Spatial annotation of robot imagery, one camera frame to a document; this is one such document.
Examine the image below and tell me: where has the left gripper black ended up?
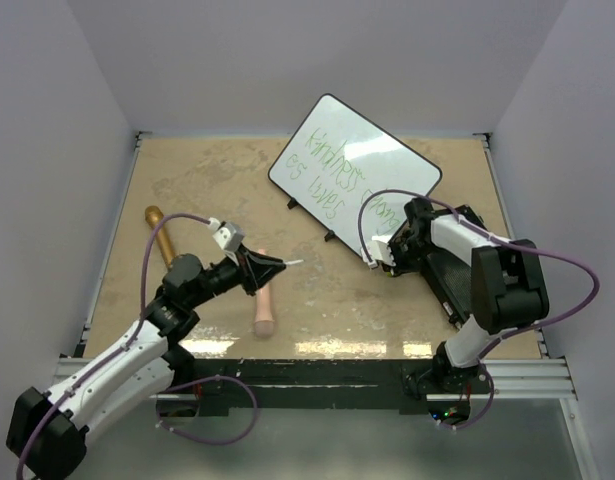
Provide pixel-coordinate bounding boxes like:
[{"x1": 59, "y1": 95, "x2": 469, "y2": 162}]
[{"x1": 187, "y1": 242, "x2": 284, "y2": 308}]

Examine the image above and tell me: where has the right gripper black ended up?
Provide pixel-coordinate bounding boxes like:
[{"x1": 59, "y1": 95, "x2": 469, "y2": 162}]
[{"x1": 380, "y1": 236, "x2": 438, "y2": 275}]

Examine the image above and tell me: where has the white whiteboard black frame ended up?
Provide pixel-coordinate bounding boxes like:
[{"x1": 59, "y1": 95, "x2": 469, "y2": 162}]
[{"x1": 268, "y1": 94, "x2": 442, "y2": 255}]

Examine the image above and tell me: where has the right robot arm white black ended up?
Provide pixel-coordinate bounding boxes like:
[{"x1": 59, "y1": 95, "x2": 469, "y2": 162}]
[{"x1": 384, "y1": 198, "x2": 550, "y2": 393}]

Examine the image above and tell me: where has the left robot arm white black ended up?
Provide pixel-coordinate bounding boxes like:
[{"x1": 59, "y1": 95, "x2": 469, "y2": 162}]
[{"x1": 6, "y1": 247, "x2": 286, "y2": 479}]

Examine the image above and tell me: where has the black keyboard case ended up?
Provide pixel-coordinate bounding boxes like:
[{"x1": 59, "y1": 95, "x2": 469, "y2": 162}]
[{"x1": 404, "y1": 198, "x2": 471, "y2": 329}]

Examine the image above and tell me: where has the pink toy microphone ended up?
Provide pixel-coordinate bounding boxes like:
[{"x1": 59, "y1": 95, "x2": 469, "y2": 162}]
[{"x1": 253, "y1": 248, "x2": 277, "y2": 337}]

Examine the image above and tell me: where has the gold toy microphone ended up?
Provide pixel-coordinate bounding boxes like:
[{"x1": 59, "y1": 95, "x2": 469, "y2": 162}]
[{"x1": 144, "y1": 205, "x2": 176, "y2": 269}]

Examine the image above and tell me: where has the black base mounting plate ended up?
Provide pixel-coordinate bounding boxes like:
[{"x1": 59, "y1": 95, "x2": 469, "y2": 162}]
[{"x1": 154, "y1": 357, "x2": 493, "y2": 419}]

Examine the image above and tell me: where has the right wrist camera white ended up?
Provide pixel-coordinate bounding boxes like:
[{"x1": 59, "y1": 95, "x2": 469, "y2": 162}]
[{"x1": 363, "y1": 239, "x2": 395, "y2": 268}]

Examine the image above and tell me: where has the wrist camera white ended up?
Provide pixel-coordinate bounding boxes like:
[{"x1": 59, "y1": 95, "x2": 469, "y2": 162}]
[
  {"x1": 363, "y1": 239, "x2": 395, "y2": 268},
  {"x1": 208, "y1": 218, "x2": 245, "y2": 262}
]

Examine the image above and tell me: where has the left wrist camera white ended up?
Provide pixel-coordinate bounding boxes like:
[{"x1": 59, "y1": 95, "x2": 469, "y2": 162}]
[{"x1": 208, "y1": 218, "x2": 245, "y2": 262}]

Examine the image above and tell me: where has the wire whiteboard stand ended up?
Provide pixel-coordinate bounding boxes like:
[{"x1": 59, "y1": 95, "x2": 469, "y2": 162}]
[{"x1": 286, "y1": 197, "x2": 337, "y2": 242}]

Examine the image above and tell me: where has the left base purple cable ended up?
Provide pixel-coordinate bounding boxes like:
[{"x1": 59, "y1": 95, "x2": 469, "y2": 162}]
[{"x1": 155, "y1": 374, "x2": 261, "y2": 444}]

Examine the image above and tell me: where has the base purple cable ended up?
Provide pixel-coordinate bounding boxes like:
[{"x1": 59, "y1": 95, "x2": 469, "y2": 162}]
[
  {"x1": 434, "y1": 364, "x2": 496, "y2": 431},
  {"x1": 155, "y1": 374, "x2": 261, "y2": 444}
]

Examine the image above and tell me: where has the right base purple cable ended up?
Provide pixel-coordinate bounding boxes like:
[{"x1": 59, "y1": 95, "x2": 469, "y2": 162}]
[{"x1": 434, "y1": 364, "x2": 496, "y2": 431}]

